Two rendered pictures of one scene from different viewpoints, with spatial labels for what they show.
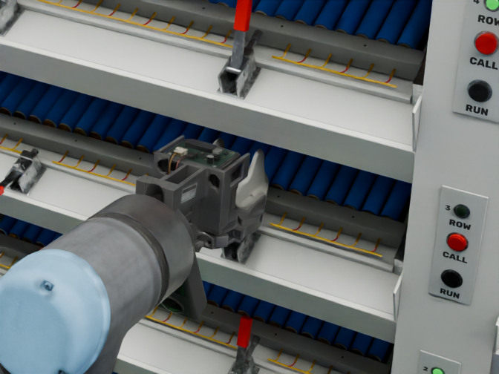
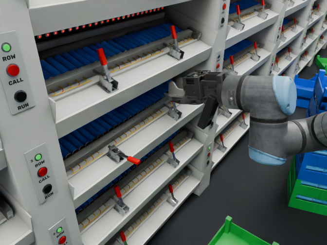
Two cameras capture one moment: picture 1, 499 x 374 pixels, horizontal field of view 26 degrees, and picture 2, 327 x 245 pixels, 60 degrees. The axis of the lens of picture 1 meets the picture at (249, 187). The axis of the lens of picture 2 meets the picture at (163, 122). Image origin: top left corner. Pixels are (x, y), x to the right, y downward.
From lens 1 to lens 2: 1.12 m
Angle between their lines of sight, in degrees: 64
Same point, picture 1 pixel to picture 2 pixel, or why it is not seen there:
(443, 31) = (218, 8)
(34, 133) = (101, 142)
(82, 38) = (134, 74)
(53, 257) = (277, 77)
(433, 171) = (214, 49)
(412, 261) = not seen: hidden behind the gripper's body
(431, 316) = not seen: hidden behind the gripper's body
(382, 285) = not seen: hidden behind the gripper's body
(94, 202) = (138, 141)
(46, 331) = (294, 91)
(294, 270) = (186, 109)
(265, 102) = (186, 56)
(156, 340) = (150, 179)
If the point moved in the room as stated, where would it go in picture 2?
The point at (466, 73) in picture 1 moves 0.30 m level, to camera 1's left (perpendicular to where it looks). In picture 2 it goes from (221, 17) to (219, 42)
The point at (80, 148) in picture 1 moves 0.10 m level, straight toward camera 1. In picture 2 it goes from (118, 132) to (155, 132)
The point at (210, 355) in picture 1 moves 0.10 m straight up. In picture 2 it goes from (161, 167) to (161, 144)
